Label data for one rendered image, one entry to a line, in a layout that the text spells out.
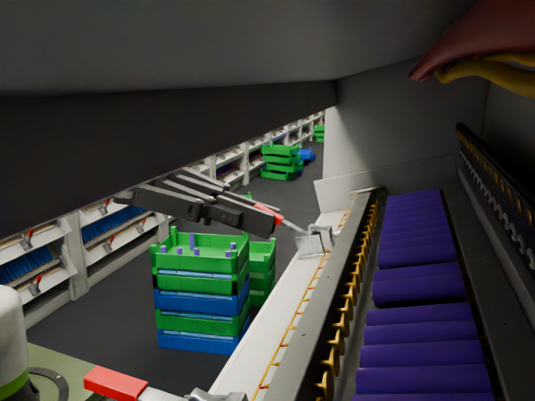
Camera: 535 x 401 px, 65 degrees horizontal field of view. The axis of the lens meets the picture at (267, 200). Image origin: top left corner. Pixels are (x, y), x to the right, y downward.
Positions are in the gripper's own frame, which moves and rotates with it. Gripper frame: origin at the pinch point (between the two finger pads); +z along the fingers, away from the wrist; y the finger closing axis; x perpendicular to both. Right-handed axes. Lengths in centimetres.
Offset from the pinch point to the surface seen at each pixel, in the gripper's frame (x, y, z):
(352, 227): 3.0, 0.3, 11.8
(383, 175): 5.6, -15.6, 13.4
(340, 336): 3.0, 19.6, 13.4
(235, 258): -48, -73, -21
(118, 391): -0.4, 27.3, 3.0
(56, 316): -105, -74, -90
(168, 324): -81, -69, -38
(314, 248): -0.6, 1.0, 8.8
